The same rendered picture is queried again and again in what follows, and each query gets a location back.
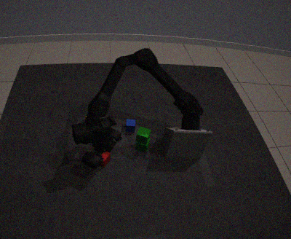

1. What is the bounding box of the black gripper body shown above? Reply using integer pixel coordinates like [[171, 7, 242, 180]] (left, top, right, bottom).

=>
[[82, 128, 121, 169]]

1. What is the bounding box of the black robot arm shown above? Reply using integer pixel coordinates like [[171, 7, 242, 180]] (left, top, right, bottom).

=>
[[72, 48, 204, 145]]

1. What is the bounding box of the red block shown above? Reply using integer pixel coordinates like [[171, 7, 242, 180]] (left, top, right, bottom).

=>
[[100, 151, 111, 168]]

